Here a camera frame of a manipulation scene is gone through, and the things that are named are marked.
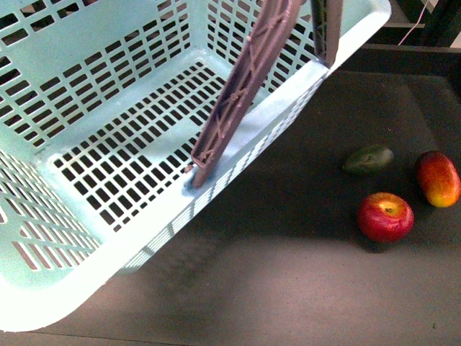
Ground pink cable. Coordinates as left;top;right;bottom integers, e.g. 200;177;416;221
398;0;431;46

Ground brown basket handle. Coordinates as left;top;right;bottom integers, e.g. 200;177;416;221
191;0;343;188

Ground black display tray near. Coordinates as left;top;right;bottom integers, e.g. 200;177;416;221
30;50;460;345

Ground red yellow apple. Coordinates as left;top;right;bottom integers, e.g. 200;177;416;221
357;192;415;243

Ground green avocado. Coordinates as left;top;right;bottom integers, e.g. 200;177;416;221
342;144;394;175

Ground black perforated shelf post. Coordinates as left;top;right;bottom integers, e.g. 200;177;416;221
419;0;460;48

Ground red orange mango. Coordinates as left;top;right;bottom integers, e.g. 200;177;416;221
415;151;460;208

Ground light blue plastic basket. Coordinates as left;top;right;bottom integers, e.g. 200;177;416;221
0;0;393;333

